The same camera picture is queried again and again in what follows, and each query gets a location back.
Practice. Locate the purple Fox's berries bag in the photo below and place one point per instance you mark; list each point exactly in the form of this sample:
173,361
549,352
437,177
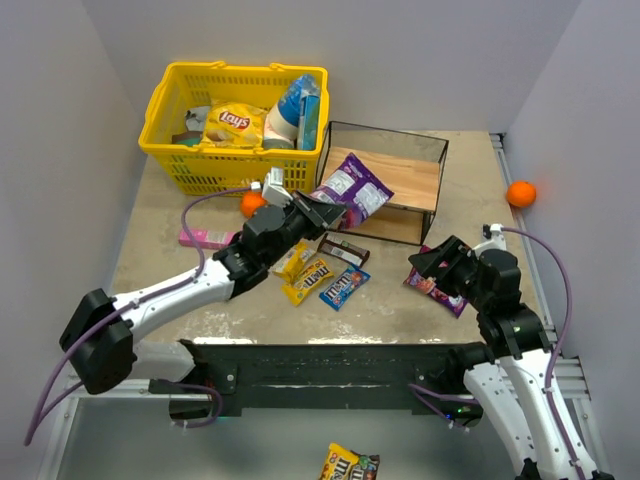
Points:
455,304

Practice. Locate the yellow M&M bag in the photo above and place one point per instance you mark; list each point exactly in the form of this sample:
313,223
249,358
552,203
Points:
309,279

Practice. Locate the grey crumpled packet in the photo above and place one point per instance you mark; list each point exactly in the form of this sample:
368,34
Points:
195,118

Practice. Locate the brown chocolate bar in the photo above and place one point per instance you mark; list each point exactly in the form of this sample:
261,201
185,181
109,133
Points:
336,247

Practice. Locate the yellow Lays chip bag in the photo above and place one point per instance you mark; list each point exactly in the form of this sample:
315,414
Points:
234,125

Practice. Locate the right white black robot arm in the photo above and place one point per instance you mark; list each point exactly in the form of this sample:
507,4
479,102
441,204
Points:
511,373

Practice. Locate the yellow plastic shopping basket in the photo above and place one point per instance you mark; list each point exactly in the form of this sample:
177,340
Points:
199,170

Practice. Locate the orange fruit at wall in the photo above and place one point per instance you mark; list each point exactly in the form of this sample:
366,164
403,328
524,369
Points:
521,194

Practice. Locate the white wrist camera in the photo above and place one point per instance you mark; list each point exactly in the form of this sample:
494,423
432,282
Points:
494,238
272,188

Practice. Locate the orange fruit near basket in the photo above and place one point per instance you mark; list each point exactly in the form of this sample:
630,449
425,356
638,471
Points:
250,203

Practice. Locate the blue M&M bag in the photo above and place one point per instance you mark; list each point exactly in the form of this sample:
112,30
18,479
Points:
344,285

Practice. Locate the purple candy bag back side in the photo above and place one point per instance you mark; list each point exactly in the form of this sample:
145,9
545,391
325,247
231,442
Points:
357,188

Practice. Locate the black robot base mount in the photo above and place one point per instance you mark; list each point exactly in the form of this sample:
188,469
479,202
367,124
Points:
327,377

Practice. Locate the brown green packet in basket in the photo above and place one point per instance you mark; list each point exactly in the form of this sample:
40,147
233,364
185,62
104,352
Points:
189,138

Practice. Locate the pink rectangular box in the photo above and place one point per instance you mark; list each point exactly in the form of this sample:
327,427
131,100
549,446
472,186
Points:
206,239

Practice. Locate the blue cardboard box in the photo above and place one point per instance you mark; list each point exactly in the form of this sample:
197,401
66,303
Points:
308,123

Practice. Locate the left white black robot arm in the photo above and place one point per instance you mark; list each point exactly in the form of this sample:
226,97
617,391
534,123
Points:
100,338

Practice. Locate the M&M bags on floor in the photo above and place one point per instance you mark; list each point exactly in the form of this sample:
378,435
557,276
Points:
344,464

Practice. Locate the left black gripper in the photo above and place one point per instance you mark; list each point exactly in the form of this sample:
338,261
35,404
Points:
310,215

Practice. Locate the black wire wooden shelf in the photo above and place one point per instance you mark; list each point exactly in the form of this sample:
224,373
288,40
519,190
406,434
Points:
410,164

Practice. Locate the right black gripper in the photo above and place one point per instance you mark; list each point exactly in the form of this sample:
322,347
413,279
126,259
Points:
445,261

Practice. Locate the small yellow candy bag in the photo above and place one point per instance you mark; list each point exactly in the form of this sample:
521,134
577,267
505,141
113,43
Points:
293,262

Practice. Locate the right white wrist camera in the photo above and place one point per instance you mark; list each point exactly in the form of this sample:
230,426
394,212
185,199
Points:
494,238

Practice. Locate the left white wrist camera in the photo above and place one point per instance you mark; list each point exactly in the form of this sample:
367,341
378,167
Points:
272,188

